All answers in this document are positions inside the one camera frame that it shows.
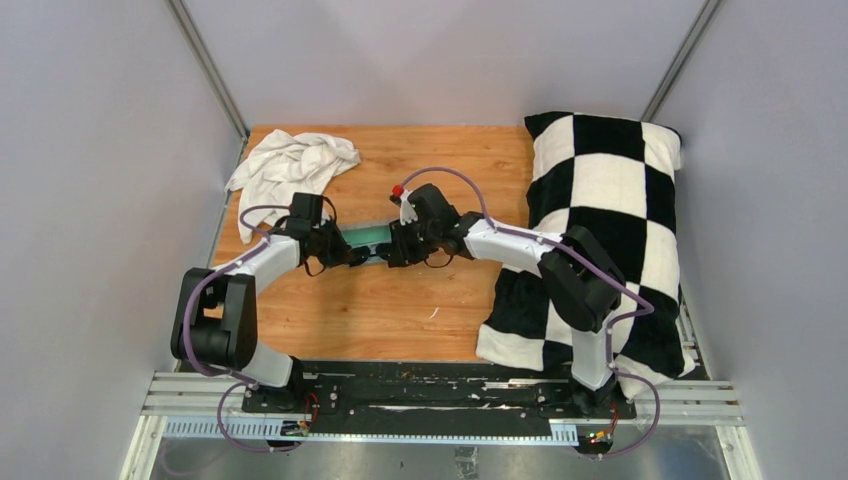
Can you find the left aluminium frame post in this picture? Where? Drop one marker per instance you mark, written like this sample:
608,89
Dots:
193,37

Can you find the grey glasses case green lining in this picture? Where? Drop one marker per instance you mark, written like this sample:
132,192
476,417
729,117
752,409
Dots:
366,234

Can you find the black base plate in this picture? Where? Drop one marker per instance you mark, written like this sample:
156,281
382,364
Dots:
436,399

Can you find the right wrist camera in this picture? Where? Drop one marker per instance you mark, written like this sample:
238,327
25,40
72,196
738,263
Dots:
401,198

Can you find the aluminium frame post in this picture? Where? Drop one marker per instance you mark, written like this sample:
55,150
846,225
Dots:
193,37
687,47

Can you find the black white checkered blanket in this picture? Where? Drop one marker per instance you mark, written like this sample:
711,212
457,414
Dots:
614,177

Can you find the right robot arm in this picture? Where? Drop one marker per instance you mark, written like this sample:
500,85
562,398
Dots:
580,279

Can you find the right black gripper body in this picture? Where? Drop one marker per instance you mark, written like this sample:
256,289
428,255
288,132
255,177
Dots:
411,241

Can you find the white crumpled cloth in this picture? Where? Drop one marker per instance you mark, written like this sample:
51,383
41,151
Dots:
281,165

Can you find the right aluminium frame post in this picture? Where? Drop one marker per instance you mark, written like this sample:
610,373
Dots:
687,47

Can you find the black sunglasses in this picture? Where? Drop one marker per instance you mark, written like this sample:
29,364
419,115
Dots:
373,253

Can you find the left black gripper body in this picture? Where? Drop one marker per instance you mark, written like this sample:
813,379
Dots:
330,246

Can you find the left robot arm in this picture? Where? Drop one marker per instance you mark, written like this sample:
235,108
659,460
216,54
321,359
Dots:
216,322

